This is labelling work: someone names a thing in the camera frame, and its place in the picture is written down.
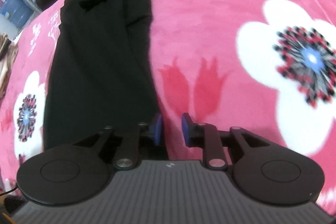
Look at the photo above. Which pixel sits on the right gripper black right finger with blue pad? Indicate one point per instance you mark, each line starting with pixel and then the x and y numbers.
pixel 261 169

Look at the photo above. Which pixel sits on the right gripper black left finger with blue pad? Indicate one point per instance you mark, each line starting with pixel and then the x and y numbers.
pixel 73 173

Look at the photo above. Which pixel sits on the black garment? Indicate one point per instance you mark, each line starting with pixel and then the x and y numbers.
pixel 100 75

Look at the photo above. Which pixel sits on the stack of folded clothes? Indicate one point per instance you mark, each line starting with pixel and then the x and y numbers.
pixel 9 51

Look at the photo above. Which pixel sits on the pink floral blanket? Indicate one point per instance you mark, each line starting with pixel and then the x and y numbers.
pixel 214 59

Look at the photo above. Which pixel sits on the blue water jug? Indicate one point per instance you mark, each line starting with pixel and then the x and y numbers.
pixel 16 12

